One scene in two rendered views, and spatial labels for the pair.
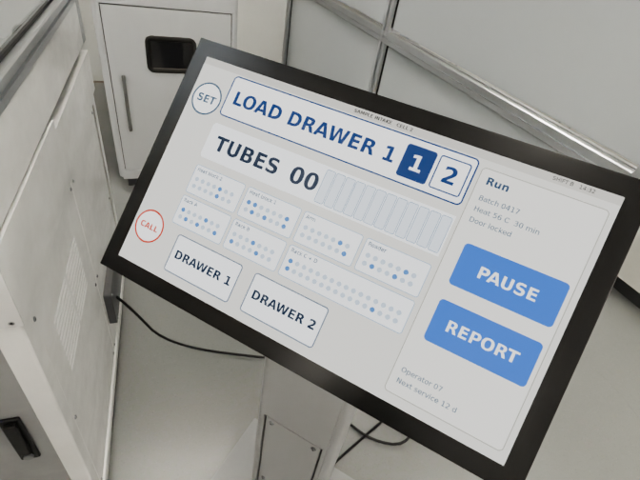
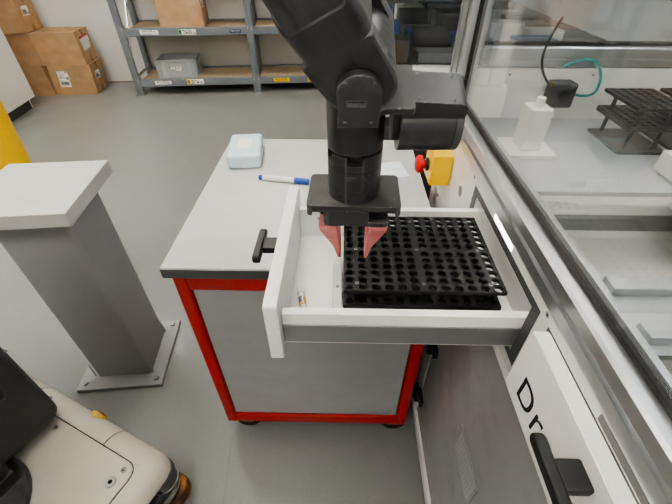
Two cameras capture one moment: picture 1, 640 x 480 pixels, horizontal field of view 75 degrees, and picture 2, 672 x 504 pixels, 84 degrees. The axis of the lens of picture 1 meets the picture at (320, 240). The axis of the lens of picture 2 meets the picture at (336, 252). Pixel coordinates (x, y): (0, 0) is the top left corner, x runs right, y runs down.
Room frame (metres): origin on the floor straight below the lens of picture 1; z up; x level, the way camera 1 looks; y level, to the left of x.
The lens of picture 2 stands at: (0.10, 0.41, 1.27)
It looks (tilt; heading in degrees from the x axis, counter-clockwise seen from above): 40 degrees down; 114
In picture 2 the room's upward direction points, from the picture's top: straight up
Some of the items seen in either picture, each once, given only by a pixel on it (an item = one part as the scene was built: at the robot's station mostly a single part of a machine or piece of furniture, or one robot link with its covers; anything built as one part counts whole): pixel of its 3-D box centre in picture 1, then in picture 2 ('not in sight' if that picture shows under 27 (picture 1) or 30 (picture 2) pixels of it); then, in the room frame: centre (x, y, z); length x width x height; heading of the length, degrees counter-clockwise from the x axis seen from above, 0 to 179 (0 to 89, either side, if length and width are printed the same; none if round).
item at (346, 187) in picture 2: not in sight; (354, 175); (-0.03, 0.76, 1.07); 0.10 x 0.07 x 0.07; 21
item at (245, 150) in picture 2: not in sight; (245, 150); (-0.56, 1.25, 0.78); 0.15 x 0.10 x 0.04; 120
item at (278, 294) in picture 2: not in sight; (287, 261); (-0.15, 0.79, 0.87); 0.29 x 0.02 x 0.11; 113
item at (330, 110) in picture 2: not in sight; (361, 121); (-0.02, 0.75, 1.13); 0.07 x 0.06 x 0.07; 23
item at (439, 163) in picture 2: not in sight; (436, 164); (-0.01, 1.21, 0.88); 0.07 x 0.05 x 0.07; 113
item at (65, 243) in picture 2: not in sight; (93, 287); (-0.98, 0.88, 0.38); 0.30 x 0.30 x 0.76; 29
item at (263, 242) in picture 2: not in sight; (268, 245); (-0.18, 0.78, 0.91); 0.07 x 0.04 x 0.01; 113
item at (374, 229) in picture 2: not in sight; (355, 226); (-0.03, 0.76, 1.00); 0.07 x 0.07 x 0.09; 21
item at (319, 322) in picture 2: not in sight; (418, 267); (0.04, 0.87, 0.86); 0.40 x 0.26 x 0.06; 23
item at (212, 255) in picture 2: not in sight; (318, 290); (-0.30, 1.17, 0.38); 0.62 x 0.58 x 0.76; 113
